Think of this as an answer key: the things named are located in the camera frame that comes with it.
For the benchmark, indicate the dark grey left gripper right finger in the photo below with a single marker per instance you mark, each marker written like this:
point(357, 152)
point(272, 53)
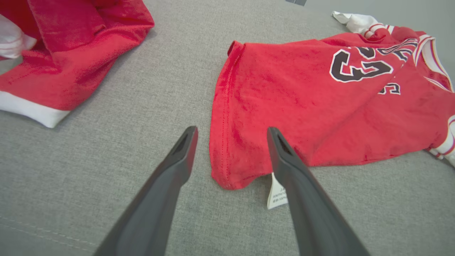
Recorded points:
point(312, 213)

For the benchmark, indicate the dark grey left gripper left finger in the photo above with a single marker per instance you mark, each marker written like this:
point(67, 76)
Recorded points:
point(153, 213)

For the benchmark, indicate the red shorts with white trim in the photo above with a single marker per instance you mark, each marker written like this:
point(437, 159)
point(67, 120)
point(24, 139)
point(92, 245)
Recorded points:
point(71, 64)

